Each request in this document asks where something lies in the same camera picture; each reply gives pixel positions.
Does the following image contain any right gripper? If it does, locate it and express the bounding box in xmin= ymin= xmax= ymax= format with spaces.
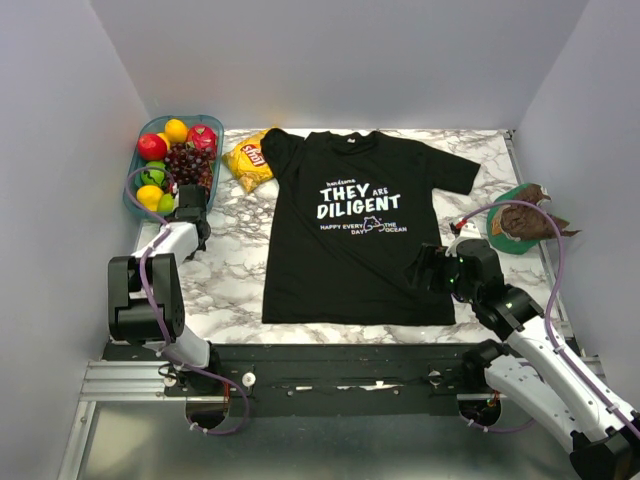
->
xmin=401 ymin=242 xmax=479 ymax=304

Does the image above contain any black printed t-shirt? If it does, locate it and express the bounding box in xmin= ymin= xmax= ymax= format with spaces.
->
xmin=261 ymin=128 xmax=479 ymax=326

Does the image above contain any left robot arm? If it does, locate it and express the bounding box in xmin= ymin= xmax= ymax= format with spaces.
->
xmin=108 ymin=185 xmax=222 ymax=395

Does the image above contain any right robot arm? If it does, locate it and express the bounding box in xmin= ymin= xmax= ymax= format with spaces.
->
xmin=405 ymin=239 xmax=639 ymax=479

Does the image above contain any yellow chips bag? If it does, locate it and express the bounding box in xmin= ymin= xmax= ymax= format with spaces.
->
xmin=222 ymin=129 xmax=274 ymax=194

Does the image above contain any red dragon fruit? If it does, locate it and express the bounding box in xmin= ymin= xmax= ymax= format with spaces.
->
xmin=186 ymin=124 xmax=218 ymax=152

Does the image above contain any purple grapes bunch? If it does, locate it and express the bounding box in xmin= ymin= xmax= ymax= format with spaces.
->
xmin=164 ymin=142 xmax=215 ymax=191

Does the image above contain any green lime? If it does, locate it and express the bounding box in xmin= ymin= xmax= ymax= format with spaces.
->
xmin=156 ymin=193 xmax=175 ymax=216

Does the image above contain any green watermelon toy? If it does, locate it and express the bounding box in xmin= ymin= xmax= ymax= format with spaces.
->
xmin=138 ymin=161 xmax=167 ymax=189

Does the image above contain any orange fruit top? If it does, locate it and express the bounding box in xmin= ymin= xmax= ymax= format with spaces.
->
xmin=164 ymin=118 xmax=189 ymax=143

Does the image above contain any red apple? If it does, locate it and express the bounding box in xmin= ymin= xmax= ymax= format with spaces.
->
xmin=137 ymin=133 xmax=168 ymax=162

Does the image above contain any teal plastic fruit basket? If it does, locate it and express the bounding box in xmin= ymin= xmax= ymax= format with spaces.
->
xmin=123 ymin=115 xmax=224 ymax=222

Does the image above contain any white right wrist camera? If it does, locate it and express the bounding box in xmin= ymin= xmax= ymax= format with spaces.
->
xmin=445 ymin=220 xmax=482 ymax=257

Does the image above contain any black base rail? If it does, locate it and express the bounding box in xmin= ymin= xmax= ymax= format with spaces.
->
xmin=101 ymin=344 xmax=497 ymax=420

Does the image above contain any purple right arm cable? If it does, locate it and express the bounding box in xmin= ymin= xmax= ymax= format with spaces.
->
xmin=452 ymin=199 xmax=640 ymax=441

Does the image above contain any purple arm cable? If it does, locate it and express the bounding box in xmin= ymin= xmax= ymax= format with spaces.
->
xmin=124 ymin=165 xmax=250 ymax=436
xmin=452 ymin=199 xmax=640 ymax=441

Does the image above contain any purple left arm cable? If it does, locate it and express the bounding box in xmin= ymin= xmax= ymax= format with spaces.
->
xmin=124 ymin=165 xmax=250 ymax=436

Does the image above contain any aluminium frame rail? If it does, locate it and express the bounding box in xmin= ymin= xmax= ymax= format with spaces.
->
xmin=80 ymin=361 xmax=165 ymax=402

